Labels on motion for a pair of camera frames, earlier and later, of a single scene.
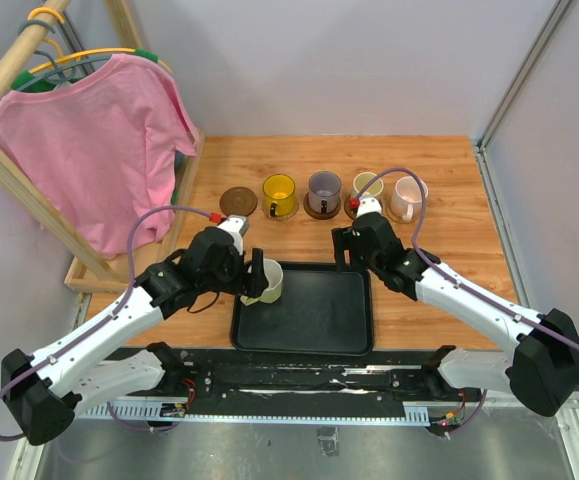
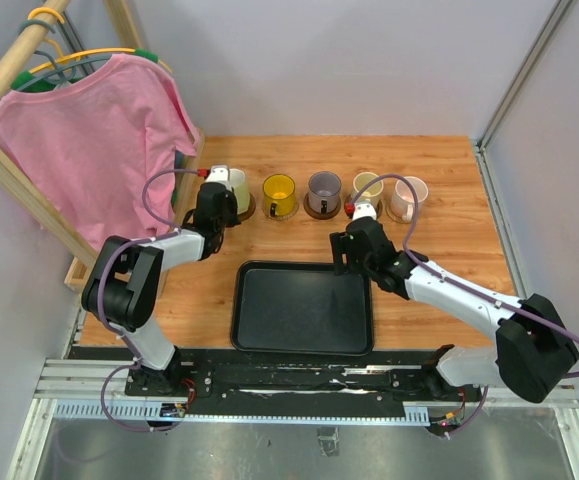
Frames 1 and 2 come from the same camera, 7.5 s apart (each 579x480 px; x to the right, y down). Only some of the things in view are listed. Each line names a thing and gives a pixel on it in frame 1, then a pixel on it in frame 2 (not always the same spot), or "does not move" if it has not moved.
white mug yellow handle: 275,279 to 238,183
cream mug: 363,179 does not move
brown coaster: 351,212 to 346,201
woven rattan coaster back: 266,210 does not move
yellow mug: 279,191 does not move
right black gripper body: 344,239 does not move
